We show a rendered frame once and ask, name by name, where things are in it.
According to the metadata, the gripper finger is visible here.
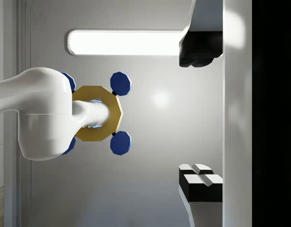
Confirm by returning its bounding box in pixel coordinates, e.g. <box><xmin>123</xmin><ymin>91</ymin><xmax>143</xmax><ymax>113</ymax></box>
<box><xmin>178</xmin><ymin>163</ymin><xmax>223</xmax><ymax>203</ymax></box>
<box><xmin>178</xmin><ymin>30</ymin><xmax>223</xmax><ymax>68</ymax></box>

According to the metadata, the drone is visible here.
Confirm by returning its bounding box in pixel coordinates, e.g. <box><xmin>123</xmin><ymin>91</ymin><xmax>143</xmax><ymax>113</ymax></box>
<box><xmin>59</xmin><ymin>71</ymin><xmax>132</xmax><ymax>156</ymax></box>

